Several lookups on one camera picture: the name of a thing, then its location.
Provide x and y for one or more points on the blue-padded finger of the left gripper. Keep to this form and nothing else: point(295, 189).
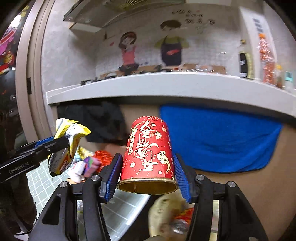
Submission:
point(46, 149)
point(40, 142)

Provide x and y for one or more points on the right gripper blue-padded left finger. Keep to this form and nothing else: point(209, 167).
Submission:
point(109, 178)

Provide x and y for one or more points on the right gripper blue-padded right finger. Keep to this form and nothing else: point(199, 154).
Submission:
point(185, 176)

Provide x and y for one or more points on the yellow white snack wrapper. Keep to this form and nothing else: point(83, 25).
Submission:
point(58, 162)

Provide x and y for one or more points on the pink Kleenex tissue pack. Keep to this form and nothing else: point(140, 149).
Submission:
point(82, 170)

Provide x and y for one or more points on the red paper cup gold print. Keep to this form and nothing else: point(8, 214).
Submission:
point(148, 165)

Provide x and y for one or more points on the grey kitchen countertop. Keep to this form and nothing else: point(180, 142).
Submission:
point(220, 90)

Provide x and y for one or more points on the red mesh scrubber ball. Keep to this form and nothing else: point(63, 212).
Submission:
point(104, 159)

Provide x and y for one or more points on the green checked tablecloth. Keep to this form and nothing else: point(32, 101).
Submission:
point(71, 205)

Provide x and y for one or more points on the blue towel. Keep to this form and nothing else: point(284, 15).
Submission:
point(221, 141)

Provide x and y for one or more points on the black cloth on cabinet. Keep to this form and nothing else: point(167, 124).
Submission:
point(104, 120)

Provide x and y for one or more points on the range hood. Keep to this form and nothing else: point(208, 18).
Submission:
point(100, 13)

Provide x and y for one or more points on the dark sauce bottle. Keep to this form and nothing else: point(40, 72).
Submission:
point(245, 61)

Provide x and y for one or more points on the orange red snack bag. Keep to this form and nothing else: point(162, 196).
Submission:
point(267, 60)

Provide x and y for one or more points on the small clear bottle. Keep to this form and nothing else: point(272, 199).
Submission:
point(288, 77)

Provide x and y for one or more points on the cartoon wall sticker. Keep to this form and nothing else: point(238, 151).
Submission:
point(159, 47)

